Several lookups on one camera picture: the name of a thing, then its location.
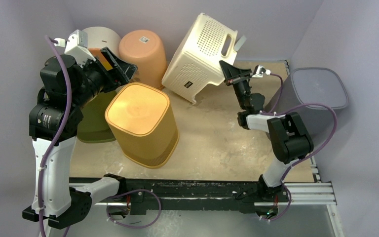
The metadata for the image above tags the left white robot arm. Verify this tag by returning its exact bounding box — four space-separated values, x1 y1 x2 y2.
22 47 138 230

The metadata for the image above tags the olive green mesh bin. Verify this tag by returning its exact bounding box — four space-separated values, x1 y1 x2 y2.
77 90 116 143

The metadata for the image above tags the grey mesh waste bin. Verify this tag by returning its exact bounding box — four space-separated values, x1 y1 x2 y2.
265 67 349 138

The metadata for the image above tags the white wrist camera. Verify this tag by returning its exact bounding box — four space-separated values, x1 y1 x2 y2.
252 65 271 78
52 30 96 67

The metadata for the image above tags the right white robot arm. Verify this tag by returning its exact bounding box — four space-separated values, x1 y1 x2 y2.
219 60 314 201

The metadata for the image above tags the orange bin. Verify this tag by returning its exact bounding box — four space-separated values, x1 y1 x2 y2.
118 30 167 90

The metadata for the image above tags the yellow mesh bin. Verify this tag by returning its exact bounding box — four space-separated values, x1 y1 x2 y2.
105 82 180 169

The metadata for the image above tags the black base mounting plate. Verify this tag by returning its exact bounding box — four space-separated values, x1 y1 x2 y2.
95 178 290 216

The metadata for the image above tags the aluminium rail frame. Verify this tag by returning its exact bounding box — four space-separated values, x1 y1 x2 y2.
38 178 336 237

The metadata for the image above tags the small round drawer cabinet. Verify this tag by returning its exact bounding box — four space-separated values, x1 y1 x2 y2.
82 26 121 71

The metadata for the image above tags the white perforated storage basket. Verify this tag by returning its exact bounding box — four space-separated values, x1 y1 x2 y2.
161 13 247 104

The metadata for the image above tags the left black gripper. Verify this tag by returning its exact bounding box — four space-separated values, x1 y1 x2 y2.
72 47 137 109

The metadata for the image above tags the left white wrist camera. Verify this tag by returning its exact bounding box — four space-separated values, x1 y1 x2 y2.
52 30 96 67

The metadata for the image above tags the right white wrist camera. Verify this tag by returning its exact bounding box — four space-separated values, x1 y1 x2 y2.
252 65 271 78

